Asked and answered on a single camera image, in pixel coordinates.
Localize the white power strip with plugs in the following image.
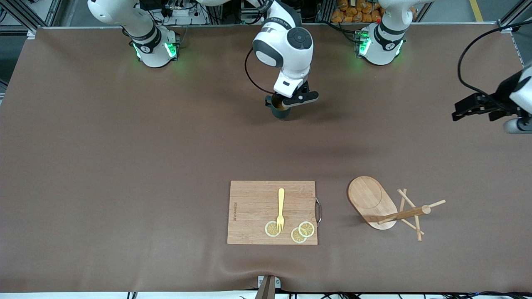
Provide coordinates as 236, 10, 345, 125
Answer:
160, 0, 209, 25

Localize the aluminium frame post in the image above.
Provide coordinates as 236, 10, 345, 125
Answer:
8, 0, 63, 40
497, 0, 532, 34

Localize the wooden cutting board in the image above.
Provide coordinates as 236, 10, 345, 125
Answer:
227, 180, 323, 245

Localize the wooden mug tree rack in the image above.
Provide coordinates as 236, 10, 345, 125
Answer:
347, 176, 446, 242

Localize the brown table mat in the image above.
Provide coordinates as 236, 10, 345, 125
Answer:
0, 23, 532, 293

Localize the orange packaged goods pile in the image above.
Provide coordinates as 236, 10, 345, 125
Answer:
331, 0, 385, 23

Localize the dark green mug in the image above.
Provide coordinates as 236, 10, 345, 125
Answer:
265, 95, 292, 120

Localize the yellow plastic fork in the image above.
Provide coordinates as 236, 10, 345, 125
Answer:
276, 188, 286, 232

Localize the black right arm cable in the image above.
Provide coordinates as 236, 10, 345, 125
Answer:
244, 47, 278, 94

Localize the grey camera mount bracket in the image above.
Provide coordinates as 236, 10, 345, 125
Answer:
257, 275, 281, 299

